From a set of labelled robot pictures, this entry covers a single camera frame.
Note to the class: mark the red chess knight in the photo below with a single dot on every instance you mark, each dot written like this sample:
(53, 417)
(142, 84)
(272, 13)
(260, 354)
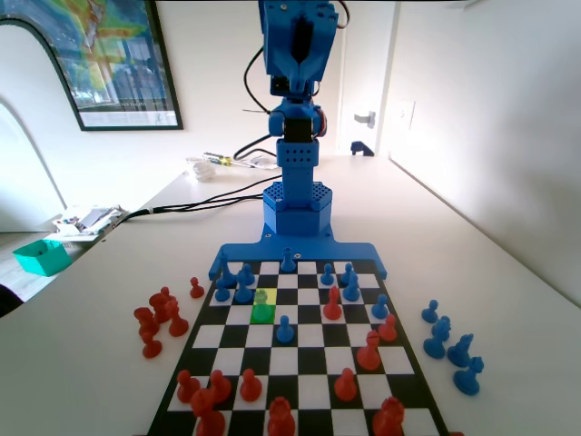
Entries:
(146, 322)
(159, 306)

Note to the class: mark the white door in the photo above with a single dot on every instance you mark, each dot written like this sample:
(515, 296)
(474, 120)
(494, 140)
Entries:
(363, 68)

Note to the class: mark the yellow green screwdriver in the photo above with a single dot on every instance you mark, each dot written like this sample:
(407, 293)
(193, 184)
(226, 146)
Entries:
(218, 159)

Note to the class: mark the teal plastic box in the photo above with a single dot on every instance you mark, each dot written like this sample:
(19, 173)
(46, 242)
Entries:
(43, 259)

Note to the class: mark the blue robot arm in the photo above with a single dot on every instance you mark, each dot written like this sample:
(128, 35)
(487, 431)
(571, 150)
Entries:
(297, 159)

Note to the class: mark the black rounded object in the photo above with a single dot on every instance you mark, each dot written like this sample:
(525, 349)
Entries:
(9, 302)

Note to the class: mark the white light switch plate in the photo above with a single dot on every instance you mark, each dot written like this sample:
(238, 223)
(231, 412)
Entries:
(405, 115)

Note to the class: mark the black framed map poster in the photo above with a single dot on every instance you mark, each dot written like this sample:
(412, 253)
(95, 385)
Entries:
(113, 68)

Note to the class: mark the small blue printed part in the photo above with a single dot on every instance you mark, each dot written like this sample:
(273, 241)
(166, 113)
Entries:
(362, 149)

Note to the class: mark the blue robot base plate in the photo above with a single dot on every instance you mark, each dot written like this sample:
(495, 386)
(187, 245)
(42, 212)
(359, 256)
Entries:
(297, 218)

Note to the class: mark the white crumpled bag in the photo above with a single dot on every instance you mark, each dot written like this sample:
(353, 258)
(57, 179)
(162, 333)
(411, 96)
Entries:
(199, 169)

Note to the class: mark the black and white chessboard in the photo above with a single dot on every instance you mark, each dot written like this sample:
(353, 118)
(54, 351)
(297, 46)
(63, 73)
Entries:
(308, 363)

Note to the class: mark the blue chess king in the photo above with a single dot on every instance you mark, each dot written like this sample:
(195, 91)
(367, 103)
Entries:
(227, 265)

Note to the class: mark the red chess pawn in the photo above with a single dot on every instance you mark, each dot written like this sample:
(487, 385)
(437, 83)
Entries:
(220, 387)
(165, 292)
(346, 385)
(187, 386)
(388, 328)
(152, 347)
(196, 287)
(250, 385)

